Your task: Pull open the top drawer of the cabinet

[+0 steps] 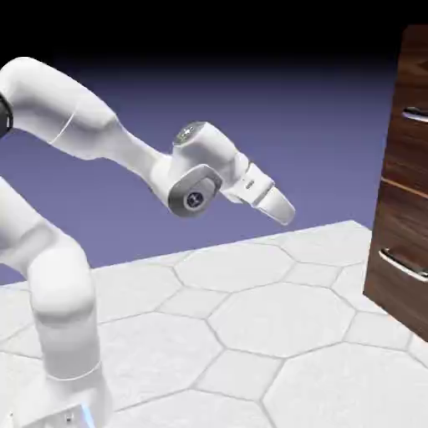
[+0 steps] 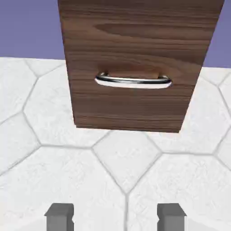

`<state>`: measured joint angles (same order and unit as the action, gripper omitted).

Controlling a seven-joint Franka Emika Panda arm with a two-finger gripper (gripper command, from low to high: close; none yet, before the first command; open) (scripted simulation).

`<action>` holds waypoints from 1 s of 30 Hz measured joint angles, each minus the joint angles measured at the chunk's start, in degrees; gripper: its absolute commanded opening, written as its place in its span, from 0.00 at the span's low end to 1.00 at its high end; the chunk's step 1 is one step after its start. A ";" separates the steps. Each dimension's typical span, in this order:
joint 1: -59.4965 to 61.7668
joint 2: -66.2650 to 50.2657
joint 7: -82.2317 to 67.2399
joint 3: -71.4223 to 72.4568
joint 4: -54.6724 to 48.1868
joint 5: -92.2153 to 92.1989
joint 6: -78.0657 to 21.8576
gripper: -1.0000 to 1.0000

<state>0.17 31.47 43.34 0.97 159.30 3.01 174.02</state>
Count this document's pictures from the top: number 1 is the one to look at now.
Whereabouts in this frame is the curved silver drawer handle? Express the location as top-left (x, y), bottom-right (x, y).
top-left (401, 106), bottom-right (428, 123)
top-left (379, 247), bottom-right (428, 281)

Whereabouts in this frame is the dark wood cabinet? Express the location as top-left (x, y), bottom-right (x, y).
top-left (363, 23), bottom-right (428, 344)

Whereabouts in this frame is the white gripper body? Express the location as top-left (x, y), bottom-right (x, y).
top-left (254, 186), bottom-right (297, 227)

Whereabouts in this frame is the dark wood drawer front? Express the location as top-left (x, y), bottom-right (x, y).
top-left (363, 178), bottom-right (428, 343)
top-left (380, 25), bottom-right (428, 201)

